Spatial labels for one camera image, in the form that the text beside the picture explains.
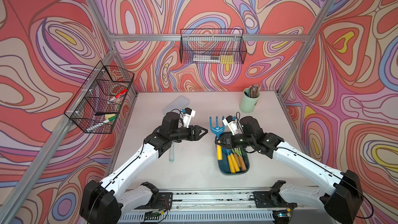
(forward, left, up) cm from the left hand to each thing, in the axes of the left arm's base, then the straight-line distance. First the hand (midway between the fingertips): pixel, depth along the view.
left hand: (205, 132), depth 72 cm
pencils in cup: (+34, -32, -6) cm, 47 cm away
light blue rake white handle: (-1, +19, -22) cm, 29 cm away
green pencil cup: (+31, -30, -16) cm, 46 cm away
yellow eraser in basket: (+43, -14, +12) cm, 47 cm away
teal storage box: (-8, -10, -21) cm, 25 cm away
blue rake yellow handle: (-7, -16, -20) cm, 27 cm away
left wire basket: (+10, +54, +6) cm, 55 cm away
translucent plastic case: (+37, +17, -20) cm, 45 cm away
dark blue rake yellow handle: (+2, -6, -2) cm, 7 cm away
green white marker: (+3, +47, +5) cm, 47 cm away
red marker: (+17, +42, +9) cm, 46 cm away
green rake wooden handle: (-6, -20, -18) cm, 27 cm away
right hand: (-4, -6, -5) cm, 9 cm away
